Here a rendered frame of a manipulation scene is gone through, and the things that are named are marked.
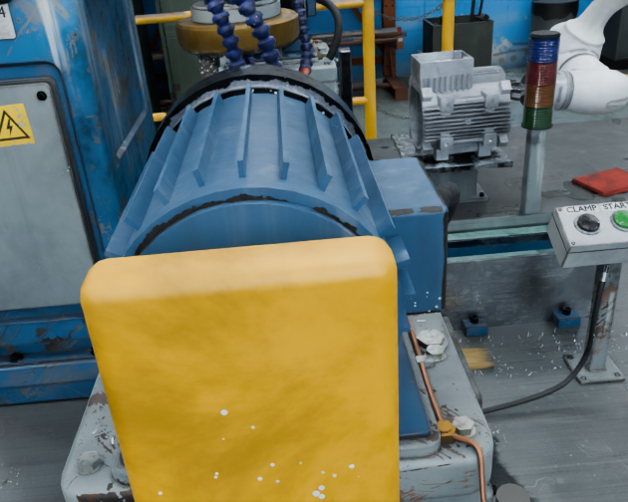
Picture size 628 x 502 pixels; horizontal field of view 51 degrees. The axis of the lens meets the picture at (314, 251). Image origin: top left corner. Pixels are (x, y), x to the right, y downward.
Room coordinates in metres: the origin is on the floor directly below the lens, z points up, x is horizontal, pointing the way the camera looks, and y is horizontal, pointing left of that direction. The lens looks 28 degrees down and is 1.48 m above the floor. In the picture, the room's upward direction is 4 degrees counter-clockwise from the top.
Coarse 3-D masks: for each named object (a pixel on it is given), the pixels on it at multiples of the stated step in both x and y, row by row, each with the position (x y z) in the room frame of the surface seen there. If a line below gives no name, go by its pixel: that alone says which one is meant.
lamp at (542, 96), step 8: (528, 88) 1.33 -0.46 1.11; (536, 88) 1.32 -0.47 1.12; (544, 88) 1.31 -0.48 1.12; (552, 88) 1.32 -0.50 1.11; (528, 96) 1.33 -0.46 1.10; (536, 96) 1.32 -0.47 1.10; (544, 96) 1.31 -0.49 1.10; (552, 96) 1.32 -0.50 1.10; (528, 104) 1.33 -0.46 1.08; (536, 104) 1.31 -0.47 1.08; (544, 104) 1.31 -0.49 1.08; (552, 104) 1.32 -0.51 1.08
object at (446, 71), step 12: (420, 60) 1.55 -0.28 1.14; (432, 60) 1.57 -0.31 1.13; (444, 60) 1.53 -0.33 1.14; (456, 60) 1.48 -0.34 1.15; (468, 60) 1.48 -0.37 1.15; (420, 72) 1.47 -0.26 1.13; (432, 72) 1.47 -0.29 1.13; (444, 72) 1.47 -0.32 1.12; (456, 72) 1.48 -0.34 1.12; (468, 72) 1.48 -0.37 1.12; (420, 84) 1.47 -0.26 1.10; (432, 84) 1.47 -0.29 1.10; (444, 84) 1.48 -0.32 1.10; (456, 84) 1.48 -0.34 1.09; (468, 84) 1.47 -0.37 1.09
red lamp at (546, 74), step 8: (528, 64) 1.34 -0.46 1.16; (536, 64) 1.32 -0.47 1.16; (544, 64) 1.31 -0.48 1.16; (552, 64) 1.31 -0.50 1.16; (528, 72) 1.33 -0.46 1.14; (536, 72) 1.32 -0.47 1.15; (544, 72) 1.31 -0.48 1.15; (552, 72) 1.31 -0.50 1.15; (528, 80) 1.33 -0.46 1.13; (536, 80) 1.32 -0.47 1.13; (544, 80) 1.31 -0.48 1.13; (552, 80) 1.32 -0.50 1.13
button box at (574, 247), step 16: (560, 208) 0.83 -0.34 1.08; (576, 208) 0.83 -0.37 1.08; (592, 208) 0.82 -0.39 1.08; (608, 208) 0.82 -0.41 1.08; (624, 208) 0.82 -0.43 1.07; (560, 224) 0.81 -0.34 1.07; (576, 224) 0.80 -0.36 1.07; (608, 224) 0.80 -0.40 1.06; (560, 240) 0.80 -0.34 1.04; (576, 240) 0.78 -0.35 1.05; (592, 240) 0.78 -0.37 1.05; (608, 240) 0.78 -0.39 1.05; (624, 240) 0.77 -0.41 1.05; (560, 256) 0.79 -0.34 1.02; (576, 256) 0.78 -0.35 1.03; (592, 256) 0.78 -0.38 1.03; (608, 256) 0.78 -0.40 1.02; (624, 256) 0.79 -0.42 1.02
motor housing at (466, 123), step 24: (480, 72) 1.51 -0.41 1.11; (456, 96) 1.47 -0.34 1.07; (480, 96) 1.46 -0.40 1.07; (504, 96) 1.46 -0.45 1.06; (432, 120) 1.44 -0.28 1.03; (456, 120) 1.45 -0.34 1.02; (480, 120) 1.44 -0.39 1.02; (504, 120) 1.45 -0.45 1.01; (432, 144) 1.47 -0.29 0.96; (456, 144) 1.48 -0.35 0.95
